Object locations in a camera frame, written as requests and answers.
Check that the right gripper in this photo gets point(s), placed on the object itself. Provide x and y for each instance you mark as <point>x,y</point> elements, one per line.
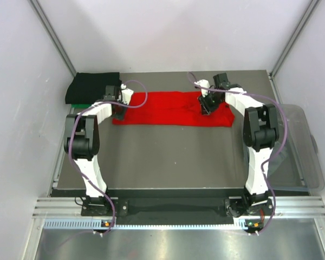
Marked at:
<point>206,108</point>

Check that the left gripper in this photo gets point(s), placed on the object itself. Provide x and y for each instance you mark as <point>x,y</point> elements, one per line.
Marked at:
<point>119,117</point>

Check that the red t shirt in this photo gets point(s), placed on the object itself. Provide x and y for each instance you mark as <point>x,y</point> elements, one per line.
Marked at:
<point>176,108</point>

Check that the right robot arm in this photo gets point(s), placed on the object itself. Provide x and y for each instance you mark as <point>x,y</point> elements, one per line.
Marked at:
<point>260,134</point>

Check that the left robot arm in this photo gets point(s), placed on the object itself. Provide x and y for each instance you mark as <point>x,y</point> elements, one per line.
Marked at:
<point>82,145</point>

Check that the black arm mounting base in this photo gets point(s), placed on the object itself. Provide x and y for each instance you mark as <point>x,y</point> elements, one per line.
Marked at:
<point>176,206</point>

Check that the folded black t shirt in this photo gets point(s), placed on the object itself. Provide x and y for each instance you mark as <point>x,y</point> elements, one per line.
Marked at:
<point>86,88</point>

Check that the folded green t shirt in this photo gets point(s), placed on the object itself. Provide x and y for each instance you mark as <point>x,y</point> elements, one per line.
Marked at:
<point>80,106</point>

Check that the grey t shirt in bin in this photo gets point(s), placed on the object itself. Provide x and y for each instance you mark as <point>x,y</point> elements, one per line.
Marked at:
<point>280,159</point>

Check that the clear plastic bin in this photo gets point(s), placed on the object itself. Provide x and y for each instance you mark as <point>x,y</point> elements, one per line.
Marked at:
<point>301,171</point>

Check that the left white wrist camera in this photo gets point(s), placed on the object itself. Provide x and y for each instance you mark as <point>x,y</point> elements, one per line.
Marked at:
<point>126,94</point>

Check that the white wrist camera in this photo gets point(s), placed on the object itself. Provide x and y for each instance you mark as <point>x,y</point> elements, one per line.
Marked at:
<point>204,85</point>
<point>126,94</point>

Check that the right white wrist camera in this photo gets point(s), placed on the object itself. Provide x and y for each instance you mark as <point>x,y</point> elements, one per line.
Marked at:
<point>204,85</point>

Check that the left corner aluminium post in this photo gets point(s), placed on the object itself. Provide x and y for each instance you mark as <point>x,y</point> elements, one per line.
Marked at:
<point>43,18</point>

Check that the corner aluminium post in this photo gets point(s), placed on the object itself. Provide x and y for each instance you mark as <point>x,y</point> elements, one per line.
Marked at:
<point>298,29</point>
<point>43,18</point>

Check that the grey slotted cable duct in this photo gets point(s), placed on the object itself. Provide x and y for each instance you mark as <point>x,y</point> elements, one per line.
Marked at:
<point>99,224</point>

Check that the right corner aluminium post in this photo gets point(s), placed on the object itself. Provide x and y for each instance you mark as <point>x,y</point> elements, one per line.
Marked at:
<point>298,29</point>

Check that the aluminium frame rail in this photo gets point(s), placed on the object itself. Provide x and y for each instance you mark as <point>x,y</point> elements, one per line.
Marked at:
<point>286,207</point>

